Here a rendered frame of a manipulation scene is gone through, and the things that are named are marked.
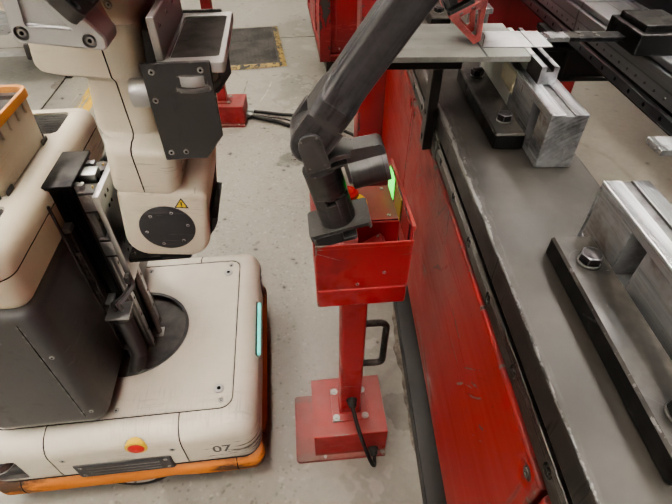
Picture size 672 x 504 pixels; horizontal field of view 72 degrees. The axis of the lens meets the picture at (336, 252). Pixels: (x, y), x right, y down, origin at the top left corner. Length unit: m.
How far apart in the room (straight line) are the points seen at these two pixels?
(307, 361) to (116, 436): 0.62
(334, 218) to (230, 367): 0.63
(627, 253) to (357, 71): 0.39
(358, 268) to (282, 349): 0.87
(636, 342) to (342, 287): 0.44
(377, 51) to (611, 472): 0.51
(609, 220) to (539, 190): 0.17
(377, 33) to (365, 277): 0.39
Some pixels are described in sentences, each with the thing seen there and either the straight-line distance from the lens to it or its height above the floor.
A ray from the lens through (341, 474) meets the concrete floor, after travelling 1.39.
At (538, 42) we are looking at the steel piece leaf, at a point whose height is 1.00.
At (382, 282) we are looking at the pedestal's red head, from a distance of 0.81.
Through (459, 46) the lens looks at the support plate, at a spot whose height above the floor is 1.00.
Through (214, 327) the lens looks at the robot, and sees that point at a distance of 1.33.
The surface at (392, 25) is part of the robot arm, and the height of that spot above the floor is 1.12.
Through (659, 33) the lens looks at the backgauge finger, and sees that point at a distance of 1.08.
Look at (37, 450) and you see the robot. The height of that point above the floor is 0.26.
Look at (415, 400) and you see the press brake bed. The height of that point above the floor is 0.05.
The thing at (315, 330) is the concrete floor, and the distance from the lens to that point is 1.63.
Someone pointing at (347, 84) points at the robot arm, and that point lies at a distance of 0.62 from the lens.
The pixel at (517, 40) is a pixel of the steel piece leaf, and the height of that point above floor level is 1.00.
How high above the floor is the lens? 1.30
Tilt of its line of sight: 43 degrees down
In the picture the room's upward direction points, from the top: straight up
